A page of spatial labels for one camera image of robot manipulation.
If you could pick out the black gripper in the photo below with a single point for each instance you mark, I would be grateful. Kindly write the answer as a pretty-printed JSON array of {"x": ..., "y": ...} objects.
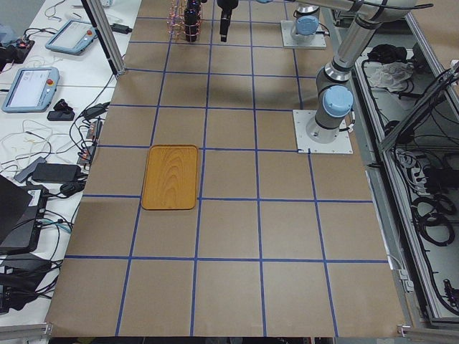
[{"x": 226, "y": 4}]

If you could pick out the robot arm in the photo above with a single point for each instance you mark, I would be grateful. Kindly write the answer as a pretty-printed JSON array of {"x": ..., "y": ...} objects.
[
  {"x": 335, "y": 100},
  {"x": 307, "y": 23}
]

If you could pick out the dark wine bottle in basket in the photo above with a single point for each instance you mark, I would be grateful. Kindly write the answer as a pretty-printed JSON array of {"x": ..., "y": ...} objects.
[{"x": 192, "y": 18}]

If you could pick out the wooden tray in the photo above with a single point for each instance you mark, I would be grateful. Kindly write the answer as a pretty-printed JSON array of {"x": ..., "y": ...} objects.
[{"x": 170, "y": 180}]

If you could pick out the upper teach pendant tablet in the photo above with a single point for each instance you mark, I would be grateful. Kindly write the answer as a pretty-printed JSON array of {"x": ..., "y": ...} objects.
[{"x": 74, "y": 37}]

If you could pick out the teach pendant tablet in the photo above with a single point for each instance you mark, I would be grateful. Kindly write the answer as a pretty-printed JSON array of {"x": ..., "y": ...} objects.
[
  {"x": 32, "y": 90},
  {"x": 74, "y": 37}
]

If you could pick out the crumpled white cloth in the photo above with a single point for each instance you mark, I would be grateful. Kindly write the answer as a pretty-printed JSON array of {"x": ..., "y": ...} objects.
[{"x": 393, "y": 76}]

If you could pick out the small black device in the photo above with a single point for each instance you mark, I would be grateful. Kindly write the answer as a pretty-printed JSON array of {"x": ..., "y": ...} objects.
[{"x": 61, "y": 112}]

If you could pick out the lower teach pendant tablet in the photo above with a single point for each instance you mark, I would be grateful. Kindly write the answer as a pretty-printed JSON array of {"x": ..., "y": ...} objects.
[{"x": 32, "y": 90}]

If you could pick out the black power adapter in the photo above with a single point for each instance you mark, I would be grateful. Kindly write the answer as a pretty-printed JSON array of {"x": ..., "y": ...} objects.
[{"x": 55, "y": 172}]

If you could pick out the black laptop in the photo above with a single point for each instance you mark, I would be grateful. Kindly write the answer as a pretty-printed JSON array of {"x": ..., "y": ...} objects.
[{"x": 22, "y": 207}]

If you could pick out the copper wire bottle basket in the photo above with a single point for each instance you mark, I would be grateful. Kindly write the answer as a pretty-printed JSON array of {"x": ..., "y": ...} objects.
[{"x": 175, "y": 21}]

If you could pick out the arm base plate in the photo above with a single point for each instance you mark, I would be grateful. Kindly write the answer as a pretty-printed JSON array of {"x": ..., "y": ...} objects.
[
  {"x": 312, "y": 138},
  {"x": 318, "y": 42}
]

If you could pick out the aluminium frame post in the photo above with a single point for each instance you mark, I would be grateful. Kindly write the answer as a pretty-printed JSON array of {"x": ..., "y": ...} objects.
[{"x": 100, "y": 23}]

